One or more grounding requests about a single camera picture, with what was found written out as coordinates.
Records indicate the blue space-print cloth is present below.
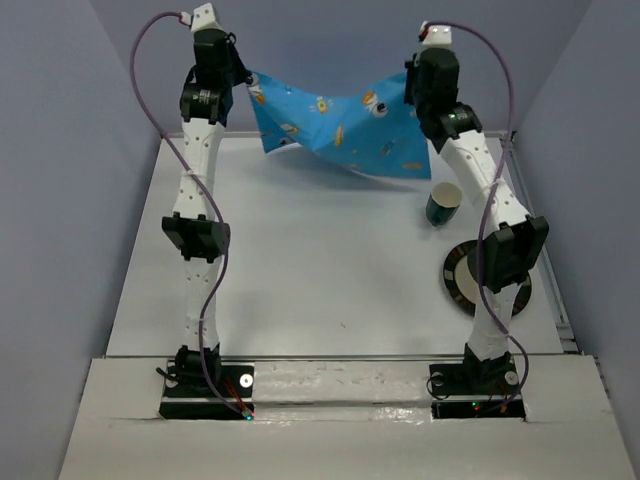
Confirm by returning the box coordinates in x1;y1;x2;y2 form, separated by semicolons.
248;72;431;180

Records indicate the teal cup cream inside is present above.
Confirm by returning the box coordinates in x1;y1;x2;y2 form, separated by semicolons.
425;182;463;227

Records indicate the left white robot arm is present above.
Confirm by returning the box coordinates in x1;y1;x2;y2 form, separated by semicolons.
162;27;248;358

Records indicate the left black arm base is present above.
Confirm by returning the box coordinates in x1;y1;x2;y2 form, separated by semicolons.
156;347;255;421

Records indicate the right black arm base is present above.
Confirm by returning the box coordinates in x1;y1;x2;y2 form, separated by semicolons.
425;346;526;420

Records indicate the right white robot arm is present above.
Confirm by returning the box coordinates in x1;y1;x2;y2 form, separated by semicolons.
405;47;549;392

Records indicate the black rimmed cream plate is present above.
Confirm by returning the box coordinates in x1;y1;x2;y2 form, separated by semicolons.
442;240;532;317

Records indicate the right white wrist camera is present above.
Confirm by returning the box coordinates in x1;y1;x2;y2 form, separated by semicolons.
419;21;452;50

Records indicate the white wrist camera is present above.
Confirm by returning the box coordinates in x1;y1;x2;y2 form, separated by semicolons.
419;21;452;50
179;3;222;33

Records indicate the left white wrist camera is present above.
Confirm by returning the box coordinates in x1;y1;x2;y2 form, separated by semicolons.
179;3;222;33

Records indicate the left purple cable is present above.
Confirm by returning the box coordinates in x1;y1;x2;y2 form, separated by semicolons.
130;12;251;416

